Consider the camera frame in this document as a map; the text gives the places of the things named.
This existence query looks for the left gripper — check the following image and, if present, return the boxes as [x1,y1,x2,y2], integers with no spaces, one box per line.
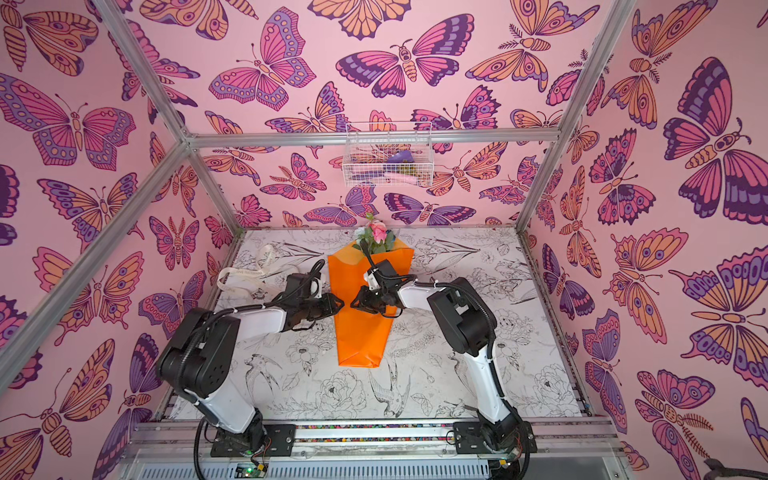
[298,292,347,321]

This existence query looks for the orange wrapping paper sheet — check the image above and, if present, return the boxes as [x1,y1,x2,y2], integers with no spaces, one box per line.
[328,240,414,368]

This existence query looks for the white fake flower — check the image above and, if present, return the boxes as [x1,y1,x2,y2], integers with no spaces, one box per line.
[353,223,377,253]

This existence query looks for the pink fake rose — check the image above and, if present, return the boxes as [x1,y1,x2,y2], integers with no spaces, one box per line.
[363,213,391,254]

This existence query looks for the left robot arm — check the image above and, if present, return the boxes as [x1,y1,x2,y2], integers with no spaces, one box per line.
[156,260,344,451]

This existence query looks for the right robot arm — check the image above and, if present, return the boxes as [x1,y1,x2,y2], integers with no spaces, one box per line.
[352,260,532,453]

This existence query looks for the white ribbon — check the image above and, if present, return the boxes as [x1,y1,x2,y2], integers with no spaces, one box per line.
[215,243,295,300]

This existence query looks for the green circuit board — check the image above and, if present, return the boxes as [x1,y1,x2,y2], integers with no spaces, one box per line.
[234,462,268,479]

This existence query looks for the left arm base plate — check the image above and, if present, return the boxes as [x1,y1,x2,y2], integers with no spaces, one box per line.
[210,423,297,458]

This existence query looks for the white wire basket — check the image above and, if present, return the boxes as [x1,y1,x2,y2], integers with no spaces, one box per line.
[340,120,435,188]

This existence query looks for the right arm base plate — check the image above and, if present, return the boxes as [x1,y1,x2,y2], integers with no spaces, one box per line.
[451,420,538,456]

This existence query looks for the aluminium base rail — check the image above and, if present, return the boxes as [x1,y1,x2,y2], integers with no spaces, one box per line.
[116,418,634,479]

